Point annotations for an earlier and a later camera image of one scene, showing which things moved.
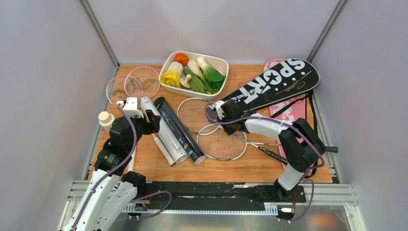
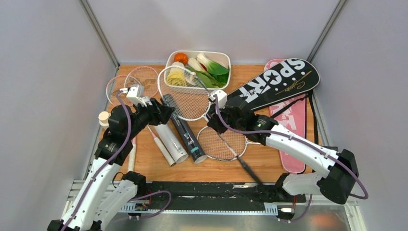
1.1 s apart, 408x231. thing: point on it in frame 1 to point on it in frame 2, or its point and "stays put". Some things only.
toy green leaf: (195, 83) to (216, 76)
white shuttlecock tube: (166, 134) stays put
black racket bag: (289, 78) stays put
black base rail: (220, 193) stays put
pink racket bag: (297, 113) stays put
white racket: (199, 116) to (189, 94)
